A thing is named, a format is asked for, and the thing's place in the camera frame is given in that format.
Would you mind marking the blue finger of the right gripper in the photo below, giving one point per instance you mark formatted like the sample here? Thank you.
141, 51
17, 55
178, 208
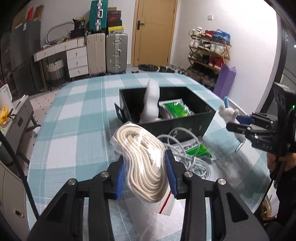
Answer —
240, 129
245, 120

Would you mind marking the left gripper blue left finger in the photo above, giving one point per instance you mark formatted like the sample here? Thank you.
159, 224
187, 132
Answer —
114, 179

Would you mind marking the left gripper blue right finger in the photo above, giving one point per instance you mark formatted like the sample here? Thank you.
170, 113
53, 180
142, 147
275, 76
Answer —
178, 176

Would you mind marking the white plush toy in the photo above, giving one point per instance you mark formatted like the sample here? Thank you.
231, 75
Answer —
229, 111

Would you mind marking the cream rope coil bag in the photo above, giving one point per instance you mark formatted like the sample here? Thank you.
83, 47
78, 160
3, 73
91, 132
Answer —
145, 171

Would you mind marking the green medicine sachet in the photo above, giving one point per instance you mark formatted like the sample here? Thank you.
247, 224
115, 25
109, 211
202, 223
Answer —
176, 108
197, 149

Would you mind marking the white foam block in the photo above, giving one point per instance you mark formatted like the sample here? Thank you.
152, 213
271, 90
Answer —
151, 98

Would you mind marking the person's right hand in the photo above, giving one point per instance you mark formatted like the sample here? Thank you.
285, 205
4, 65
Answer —
274, 162

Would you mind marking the purple shopping bag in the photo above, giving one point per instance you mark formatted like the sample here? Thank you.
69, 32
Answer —
224, 81

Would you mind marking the teal checkered tablecloth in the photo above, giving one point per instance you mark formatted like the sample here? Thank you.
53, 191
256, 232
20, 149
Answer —
74, 142

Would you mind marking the black cardboard box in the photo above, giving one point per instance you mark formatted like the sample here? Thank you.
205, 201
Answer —
132, 105

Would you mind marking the wooden shoe rack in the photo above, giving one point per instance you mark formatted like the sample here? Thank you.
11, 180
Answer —
209, 51

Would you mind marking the grey side cabinet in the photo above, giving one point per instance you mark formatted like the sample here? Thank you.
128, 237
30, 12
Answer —
23, 121

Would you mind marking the woven laundry basket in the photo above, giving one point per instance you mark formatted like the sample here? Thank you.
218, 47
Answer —
56, 73

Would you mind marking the white drawer desk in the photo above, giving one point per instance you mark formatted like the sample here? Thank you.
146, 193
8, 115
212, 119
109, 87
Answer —
73, 52

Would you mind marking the wooden door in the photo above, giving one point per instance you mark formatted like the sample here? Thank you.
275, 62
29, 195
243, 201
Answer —
153, 32

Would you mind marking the yellow snack bag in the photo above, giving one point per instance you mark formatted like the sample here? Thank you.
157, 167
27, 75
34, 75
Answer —
4, 115

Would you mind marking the silver aluminium suitcase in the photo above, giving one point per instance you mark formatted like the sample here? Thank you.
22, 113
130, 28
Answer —
116, 53

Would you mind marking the beige suitcase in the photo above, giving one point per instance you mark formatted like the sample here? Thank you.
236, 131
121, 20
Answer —
96, 54

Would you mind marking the black tote bag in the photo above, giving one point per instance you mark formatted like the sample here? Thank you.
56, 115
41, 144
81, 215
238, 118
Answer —
79, 29

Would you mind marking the stack of shoe boxes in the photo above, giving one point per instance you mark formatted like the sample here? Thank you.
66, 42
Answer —
114, 20

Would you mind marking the teal suitcase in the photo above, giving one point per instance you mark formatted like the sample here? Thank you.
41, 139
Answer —
98, 15

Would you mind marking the dark grey refrigerator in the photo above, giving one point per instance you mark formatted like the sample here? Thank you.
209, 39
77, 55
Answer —
19, 69

